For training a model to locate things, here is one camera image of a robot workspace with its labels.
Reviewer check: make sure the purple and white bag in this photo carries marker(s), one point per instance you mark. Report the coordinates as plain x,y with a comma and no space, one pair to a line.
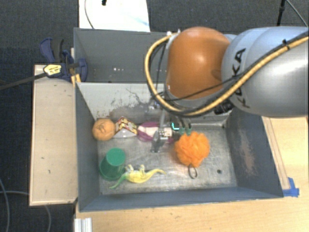
144,133

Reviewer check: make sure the pale wood board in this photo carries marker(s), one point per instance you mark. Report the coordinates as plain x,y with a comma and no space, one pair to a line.
54,139

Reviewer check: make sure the black cylinder on white bracket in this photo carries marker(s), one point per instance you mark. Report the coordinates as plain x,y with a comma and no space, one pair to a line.
223,108

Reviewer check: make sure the orange bath pouf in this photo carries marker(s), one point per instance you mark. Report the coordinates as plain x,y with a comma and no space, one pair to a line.
192,149

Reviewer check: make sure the grey metal bin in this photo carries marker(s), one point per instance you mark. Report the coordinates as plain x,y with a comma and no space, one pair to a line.
135,197

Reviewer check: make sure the green plastic cup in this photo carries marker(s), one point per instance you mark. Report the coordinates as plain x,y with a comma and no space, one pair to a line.
113,164

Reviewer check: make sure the yellow and green toy dinosaur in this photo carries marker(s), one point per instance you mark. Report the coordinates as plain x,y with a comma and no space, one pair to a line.
136,176

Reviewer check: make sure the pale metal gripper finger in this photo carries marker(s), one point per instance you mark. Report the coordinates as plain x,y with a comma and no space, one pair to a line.
160,146
154,144

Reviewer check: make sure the red and gold packet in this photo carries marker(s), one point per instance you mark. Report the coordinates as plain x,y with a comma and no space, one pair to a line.
126,127

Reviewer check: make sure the orange toy fruit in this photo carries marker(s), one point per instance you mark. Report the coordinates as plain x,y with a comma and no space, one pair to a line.
103,129

